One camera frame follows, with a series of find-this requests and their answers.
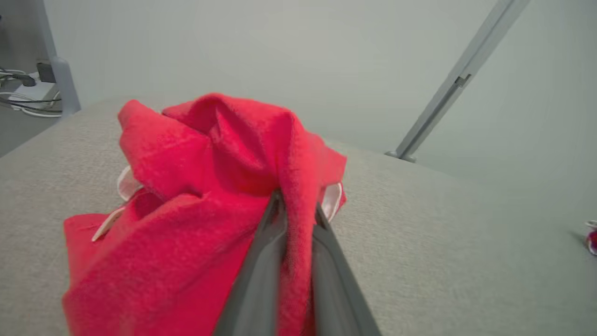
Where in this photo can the red basketball jersey white trim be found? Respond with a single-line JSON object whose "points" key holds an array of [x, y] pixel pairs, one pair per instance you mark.
{"points": [[177, 242]]}

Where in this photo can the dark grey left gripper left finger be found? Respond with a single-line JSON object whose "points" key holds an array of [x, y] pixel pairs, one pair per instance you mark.
{"points": [[256, 289]]}

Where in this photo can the black power adapter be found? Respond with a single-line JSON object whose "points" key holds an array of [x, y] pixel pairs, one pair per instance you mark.
{"points": [[46, 72]]}

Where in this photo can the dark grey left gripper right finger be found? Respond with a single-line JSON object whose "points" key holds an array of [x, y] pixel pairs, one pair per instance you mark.
{"points": [[333, 294]]}

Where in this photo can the grey partition leg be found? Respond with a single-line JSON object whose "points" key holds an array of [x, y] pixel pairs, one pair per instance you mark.
{"points": [[67, 88]]}

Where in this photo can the grey metal partition post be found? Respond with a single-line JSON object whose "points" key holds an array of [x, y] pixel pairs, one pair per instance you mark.
{"points": [[447, 88]]}

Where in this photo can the crumpled red white garment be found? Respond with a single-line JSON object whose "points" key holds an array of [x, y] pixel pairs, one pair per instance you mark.
{"points": [[592, 240]]}

